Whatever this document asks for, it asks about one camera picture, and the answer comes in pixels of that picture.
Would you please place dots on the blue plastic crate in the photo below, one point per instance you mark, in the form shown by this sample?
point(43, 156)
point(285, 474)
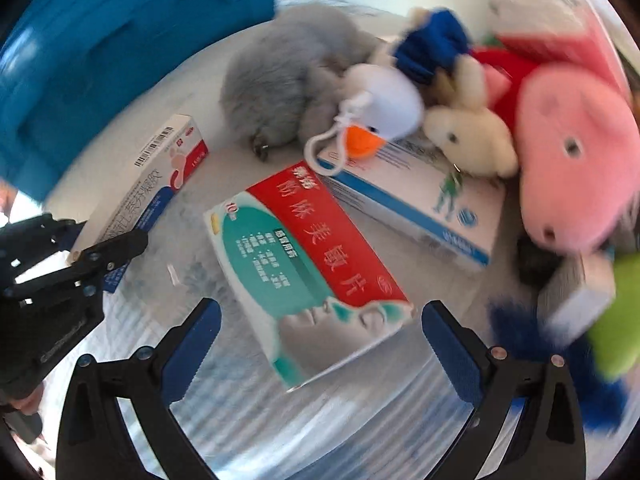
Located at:
point(100, 60)

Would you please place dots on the small white bear plush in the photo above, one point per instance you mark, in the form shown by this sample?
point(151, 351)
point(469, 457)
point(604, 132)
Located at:
point(475, 140)

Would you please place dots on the white and blue medicine box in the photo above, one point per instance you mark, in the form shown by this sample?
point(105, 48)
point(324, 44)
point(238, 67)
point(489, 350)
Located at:
point(415, 200)

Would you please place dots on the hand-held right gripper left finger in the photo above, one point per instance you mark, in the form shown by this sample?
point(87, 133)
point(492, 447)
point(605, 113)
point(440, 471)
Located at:
point(192, 355)

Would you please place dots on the white box with red foot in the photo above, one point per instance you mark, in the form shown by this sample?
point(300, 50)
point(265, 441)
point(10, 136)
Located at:
point(150, 180)

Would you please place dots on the pink pig plush toy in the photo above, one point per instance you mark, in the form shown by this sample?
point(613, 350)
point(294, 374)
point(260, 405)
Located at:
point(570, 160)

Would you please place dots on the small white box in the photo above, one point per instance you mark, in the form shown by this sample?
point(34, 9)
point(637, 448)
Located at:
point(580, 300)

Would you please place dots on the green pillow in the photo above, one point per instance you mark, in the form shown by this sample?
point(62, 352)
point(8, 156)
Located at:
point(620, 320)

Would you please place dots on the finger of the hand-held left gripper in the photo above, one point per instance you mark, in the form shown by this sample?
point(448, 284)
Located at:
point(115, 252)
point(35, 237)

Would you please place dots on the blue furry toy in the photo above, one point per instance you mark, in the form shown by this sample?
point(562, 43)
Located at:
point(600, 400)

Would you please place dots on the red and teal medicine box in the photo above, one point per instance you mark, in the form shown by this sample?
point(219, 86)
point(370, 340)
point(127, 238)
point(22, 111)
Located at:
point(310, 270)

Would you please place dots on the grey plush toy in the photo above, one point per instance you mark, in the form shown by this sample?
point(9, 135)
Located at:
point(285, 85)

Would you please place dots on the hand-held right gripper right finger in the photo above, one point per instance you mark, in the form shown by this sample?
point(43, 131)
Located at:
point(450, 355)

